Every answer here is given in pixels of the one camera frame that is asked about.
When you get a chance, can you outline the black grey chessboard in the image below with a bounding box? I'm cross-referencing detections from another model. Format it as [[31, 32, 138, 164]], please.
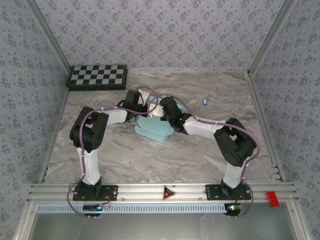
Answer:
[[66, 64, 129, 92]]

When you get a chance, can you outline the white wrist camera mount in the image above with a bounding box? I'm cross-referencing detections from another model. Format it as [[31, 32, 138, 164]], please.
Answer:
[[138, 88, 151, 101], [149, 103, 165, 118]]

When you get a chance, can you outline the grey metal bottom panel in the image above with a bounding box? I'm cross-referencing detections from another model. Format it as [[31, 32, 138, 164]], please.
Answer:
[[27, 212, 301, 240]]

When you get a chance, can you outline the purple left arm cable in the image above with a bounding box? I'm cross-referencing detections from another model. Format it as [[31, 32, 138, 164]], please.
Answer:
[[66, 87, 162, 220]]

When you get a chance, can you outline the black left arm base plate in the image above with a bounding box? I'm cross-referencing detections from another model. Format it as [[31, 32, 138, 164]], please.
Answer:
[[72, 184, 119, 201]]

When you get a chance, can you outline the mint green paper box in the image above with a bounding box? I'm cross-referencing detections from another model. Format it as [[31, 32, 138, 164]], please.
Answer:
[[134, 97, 193, 144]]

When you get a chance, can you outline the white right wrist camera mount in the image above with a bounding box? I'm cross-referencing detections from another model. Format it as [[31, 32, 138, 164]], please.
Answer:
[[149, 103, 165, 118]]

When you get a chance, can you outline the red black triangle emblem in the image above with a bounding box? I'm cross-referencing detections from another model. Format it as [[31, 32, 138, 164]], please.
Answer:
[[163, 185, 177, 201]]

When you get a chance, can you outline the aluminium left side rail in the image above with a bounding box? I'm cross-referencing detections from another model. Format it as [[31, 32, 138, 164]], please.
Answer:
[[38, 87, 71, 183]]

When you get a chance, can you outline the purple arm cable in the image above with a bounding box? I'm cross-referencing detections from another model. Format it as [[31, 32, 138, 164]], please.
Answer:
[[66, 87, 162, 220], [149, 93, 262, 218]]

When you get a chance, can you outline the slotted pale blue cable duct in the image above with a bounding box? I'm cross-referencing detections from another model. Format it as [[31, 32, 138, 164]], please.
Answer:
[[36, 202, 231, 214]]

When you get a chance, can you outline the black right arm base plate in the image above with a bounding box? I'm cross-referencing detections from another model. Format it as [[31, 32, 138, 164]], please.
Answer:
[[205, 184, 252, 201]]

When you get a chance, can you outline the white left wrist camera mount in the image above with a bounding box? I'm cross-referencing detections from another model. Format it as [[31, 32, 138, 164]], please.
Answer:
[[138, 88, 151, 101]]

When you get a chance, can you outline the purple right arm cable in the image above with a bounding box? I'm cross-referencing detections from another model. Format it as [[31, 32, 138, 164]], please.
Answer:
[[149, 93, 262, 218]]

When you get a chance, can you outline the aluminium front frame rail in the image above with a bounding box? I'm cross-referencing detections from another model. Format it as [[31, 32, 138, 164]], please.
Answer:
[[27, 182, 300, 202]]

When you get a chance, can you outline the aluminium left corner post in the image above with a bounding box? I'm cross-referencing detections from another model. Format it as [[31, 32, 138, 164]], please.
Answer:
[[24, 0, 72, 73]]

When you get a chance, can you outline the aluminium right corner post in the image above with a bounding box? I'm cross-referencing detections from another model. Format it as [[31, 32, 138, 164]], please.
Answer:
[[248, 0, 298, 76]]

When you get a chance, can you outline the aluminium corner post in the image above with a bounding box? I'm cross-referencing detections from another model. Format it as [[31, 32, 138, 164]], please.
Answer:
[[248, 0, 298, 76], [24, 0, 72, 73]]

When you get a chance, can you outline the aluminium right side rail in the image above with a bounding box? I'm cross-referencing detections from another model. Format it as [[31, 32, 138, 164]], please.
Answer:
[[246, 72, 286, 182]]

